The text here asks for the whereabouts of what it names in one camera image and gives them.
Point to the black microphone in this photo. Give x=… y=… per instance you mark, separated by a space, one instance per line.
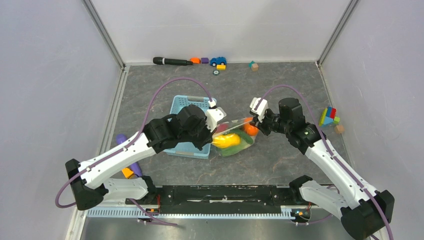
x=170 y=61

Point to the black mounting base plate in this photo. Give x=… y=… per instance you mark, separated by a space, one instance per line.
x=221 y=199

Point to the yellow toy brick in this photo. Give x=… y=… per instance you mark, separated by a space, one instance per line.
x=221 y=67

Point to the yellow toy lemon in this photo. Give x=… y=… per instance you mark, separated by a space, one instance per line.
x=226 y=140

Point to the orange yellow wedge block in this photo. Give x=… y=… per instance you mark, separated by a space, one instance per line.
x=128 y=173

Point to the blue toy car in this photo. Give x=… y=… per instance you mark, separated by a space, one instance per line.
x=218 y=61

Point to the orange toy fruit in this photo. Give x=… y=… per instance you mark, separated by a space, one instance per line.
x=249 y=129

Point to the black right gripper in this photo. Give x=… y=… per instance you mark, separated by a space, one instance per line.
x=262 y=125

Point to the red toy apple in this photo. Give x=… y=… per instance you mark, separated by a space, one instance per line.
x=221 y=127

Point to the small wooden cube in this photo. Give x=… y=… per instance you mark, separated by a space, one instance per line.
x=339 y=129

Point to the green toy cucumber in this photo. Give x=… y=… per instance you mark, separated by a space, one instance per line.
x=246 y=141

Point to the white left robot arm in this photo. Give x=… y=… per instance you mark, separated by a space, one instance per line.
x=91 y=180

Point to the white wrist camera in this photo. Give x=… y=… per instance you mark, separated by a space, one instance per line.
x=258 y=107
x=214 y=115

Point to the clear dotted zip top bag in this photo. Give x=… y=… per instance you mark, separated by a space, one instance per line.
x=233 y=124

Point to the multicolour toy brick stack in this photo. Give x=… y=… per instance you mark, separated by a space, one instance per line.
x=328 y=117

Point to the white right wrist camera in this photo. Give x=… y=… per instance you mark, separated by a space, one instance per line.
x=258 y=107

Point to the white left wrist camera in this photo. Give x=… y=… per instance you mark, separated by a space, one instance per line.
x=214 y=115

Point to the orange toy block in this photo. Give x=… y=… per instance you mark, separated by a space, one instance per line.
x=195 y=60

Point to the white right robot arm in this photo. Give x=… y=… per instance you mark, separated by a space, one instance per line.
x=362 y=209

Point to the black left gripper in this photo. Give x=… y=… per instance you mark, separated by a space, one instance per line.
x=207 y=136

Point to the purple toy block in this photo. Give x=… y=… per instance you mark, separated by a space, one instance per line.
x=204 y=60

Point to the purple plastic cylinder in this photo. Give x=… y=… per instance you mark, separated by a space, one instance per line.
x=132 y=162

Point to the teal and wood cube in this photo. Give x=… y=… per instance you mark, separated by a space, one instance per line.
x=254 y=66

